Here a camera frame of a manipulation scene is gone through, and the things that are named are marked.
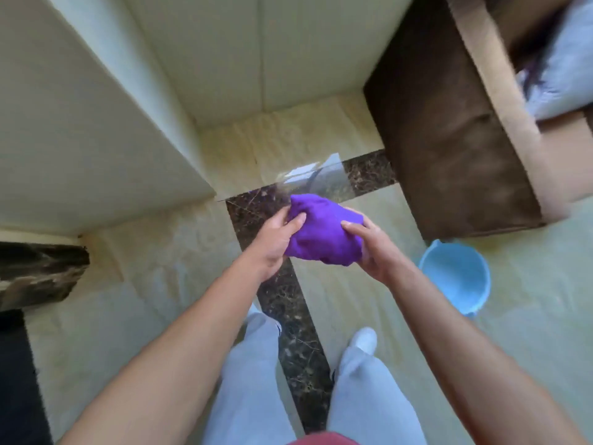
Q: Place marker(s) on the purple cloth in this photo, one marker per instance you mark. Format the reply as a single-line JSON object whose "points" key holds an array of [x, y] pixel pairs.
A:
{"points": [[319, 231]]}

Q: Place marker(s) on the person's right thumb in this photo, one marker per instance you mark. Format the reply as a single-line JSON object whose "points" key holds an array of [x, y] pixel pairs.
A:
{"points": [[353, 229]]}

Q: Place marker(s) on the white shoe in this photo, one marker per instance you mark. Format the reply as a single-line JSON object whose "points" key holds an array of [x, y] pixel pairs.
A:
{"points": [[364, 339], [255, 310]]}

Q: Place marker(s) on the red shirt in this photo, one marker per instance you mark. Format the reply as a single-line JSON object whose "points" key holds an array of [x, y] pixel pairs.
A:
{"points": [[324, 439]]}

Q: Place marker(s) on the light grey trousers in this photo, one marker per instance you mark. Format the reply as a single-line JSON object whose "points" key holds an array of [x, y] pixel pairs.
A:
{"points": [[370, 398]]}

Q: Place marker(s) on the grey cushion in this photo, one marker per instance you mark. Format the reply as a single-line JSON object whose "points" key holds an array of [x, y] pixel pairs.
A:
{"points": [[563, 64]]}

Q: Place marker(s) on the light blue plastic bucket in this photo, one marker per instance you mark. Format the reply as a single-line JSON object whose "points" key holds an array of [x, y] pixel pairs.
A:
{"points": [[456, 275]]}

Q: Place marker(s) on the person's left thumb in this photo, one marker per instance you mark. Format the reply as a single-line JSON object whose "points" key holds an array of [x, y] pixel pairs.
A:
{"points": [[294, 225]]}

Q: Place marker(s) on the person's left forearm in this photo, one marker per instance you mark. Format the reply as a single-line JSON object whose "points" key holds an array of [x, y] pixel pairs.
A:
{"points": [[176, 361]]}

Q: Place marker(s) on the person's right hand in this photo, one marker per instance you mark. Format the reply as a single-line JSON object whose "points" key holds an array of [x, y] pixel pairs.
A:
{"points": [[381, 254]]}

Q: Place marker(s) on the dark marble ledge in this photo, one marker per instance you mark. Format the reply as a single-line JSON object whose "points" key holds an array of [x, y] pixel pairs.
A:
{"points": [[39, 273]]}

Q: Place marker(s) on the person's left hand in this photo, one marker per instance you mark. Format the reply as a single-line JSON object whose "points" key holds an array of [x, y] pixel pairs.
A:
{"points": [[269, 249]]}

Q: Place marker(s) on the black furniture panel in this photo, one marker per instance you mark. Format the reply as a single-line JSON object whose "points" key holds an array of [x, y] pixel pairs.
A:
{"points": [[18, 384]]}

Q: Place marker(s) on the person's right forearm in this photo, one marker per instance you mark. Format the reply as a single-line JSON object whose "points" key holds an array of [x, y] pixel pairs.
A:
{"points": [[468, 361]]}

